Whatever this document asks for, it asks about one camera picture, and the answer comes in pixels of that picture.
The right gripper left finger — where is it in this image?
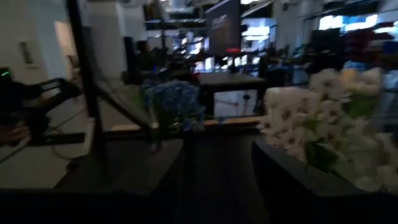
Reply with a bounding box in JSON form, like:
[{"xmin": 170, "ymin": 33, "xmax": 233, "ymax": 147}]
[{"xmin": 54, "ymin": 138, "xmax": 185, "ymax": 191}]

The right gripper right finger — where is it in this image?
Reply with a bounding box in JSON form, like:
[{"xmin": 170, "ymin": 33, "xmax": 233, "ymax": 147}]
[{"xmin": 251, "ymin": 139, "xmax": 368, "ymax": 198}]

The large white blossom bunch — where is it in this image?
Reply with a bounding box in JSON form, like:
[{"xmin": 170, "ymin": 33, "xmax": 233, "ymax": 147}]
[{"xmin": 256, "ymin": 85, "xmax": 354, "ymax": 164}]

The blue artificial flower bunch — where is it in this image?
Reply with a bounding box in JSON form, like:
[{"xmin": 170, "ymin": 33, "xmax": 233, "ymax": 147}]
[{"xmin": 138, "ymin": 79, "xmax": 206, "ymax": 133}]

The small white blossom bunch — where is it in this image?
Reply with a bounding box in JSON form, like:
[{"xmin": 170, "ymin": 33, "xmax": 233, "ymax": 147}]
[{"xmin": 310, "ymin": 67, "xmax": 398, "ymax": 194}]

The white artificial tulip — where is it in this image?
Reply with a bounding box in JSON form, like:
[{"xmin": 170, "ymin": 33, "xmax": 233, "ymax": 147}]
[{"xmin": 338, "ymin": 68, "xmax": 358, "ymax": 90}]

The grey rolling desk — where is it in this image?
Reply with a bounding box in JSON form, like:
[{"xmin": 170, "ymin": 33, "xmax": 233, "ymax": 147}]
[{"xmin": 197, "ymin": 72, "xmax": 269, "ymax": 121}]

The computer monitor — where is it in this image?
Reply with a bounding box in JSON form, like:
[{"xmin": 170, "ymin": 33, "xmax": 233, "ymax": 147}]
[{"xmin": 204, "ymin": 0, "xmax": 243, "ymax": 57}]

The black metal table frame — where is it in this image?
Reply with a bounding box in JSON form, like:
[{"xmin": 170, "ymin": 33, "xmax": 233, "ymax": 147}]
[{"xmin": 27, "ymin": 0, "xmax": 262, "ymax": 178}]

